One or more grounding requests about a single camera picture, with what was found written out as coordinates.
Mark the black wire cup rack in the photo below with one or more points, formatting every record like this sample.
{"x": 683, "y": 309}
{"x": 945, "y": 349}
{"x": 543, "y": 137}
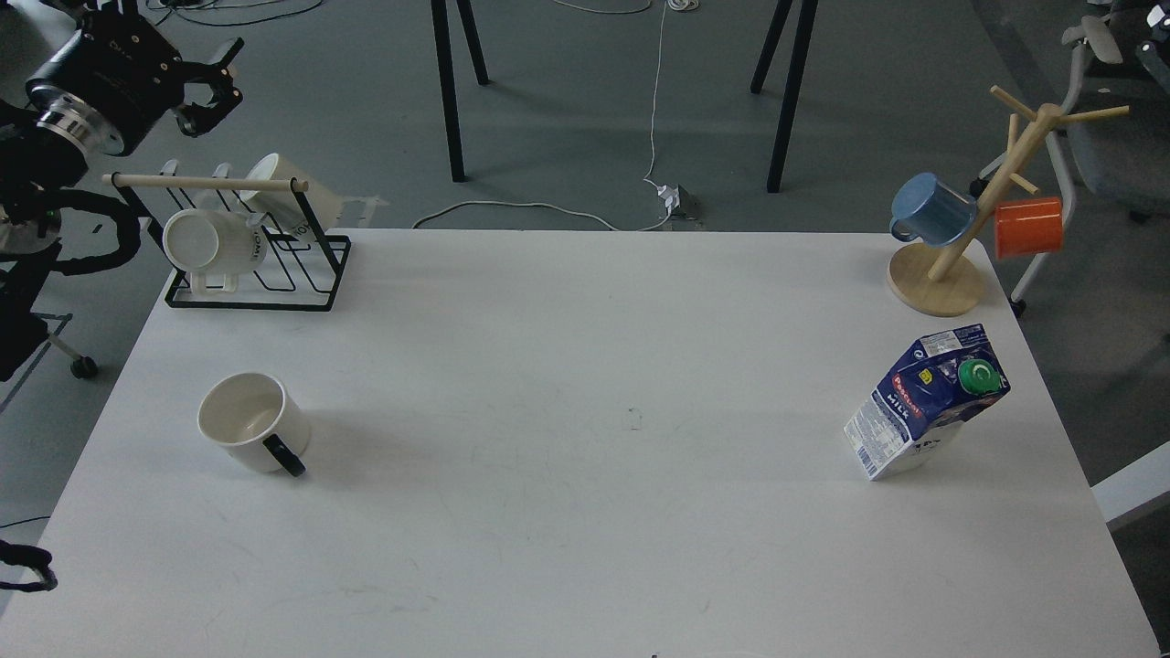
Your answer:
{"x": 298, "y": 274}

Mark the white cup on rack front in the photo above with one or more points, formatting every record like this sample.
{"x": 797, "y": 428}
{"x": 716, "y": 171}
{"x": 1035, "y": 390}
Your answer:
{"x": 214, "y": 244}

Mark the blue mug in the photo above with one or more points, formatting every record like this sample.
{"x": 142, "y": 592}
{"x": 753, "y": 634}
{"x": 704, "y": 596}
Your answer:
{"x": 928, "y": 210}

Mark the floor power socket box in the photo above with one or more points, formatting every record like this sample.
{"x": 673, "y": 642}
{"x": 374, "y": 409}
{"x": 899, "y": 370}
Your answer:
{"x": 683, "y": 209}

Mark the grey office chair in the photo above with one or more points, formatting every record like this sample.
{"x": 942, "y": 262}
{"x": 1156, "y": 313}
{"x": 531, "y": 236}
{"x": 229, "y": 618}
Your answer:
{"x": 1118, "y": 77}

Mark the orange mug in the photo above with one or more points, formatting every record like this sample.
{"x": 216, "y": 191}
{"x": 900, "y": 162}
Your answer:
{"x": 1029, "y": 227}

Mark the white mug black handle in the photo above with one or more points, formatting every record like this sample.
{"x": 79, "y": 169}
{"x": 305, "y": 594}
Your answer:
{"x": 255, "y": 420}

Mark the cream cup on rack rear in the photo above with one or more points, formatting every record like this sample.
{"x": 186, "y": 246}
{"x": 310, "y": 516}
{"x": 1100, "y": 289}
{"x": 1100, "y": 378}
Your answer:
{"x": 282, "y": 203}

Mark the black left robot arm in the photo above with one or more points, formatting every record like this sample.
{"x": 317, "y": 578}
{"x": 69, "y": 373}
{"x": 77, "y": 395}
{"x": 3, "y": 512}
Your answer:
{"x": 40, "y": 175}

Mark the blue milk carton green cap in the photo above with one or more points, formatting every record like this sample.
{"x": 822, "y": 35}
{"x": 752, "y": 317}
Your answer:
{"x": 942, "y": 381}

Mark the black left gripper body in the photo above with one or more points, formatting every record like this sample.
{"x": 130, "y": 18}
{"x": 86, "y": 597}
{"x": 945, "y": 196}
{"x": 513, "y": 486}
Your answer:
{"x": 108, "y": 87}

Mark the black table legs right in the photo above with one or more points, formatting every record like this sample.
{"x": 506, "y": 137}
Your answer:
{"x": 802, "y": 38}

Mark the white side table edge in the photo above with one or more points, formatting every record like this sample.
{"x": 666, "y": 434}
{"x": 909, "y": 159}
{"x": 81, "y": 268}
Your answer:
{"x": 1136, "y": 490}

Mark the wooden mug tree stand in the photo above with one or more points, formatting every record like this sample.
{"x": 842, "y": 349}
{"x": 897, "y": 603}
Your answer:
{"x": 943, "y": 282}

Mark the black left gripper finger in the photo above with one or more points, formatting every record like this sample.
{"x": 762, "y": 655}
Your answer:
{"x": 217, "y": 72}
{"x": 195, "y": 120}

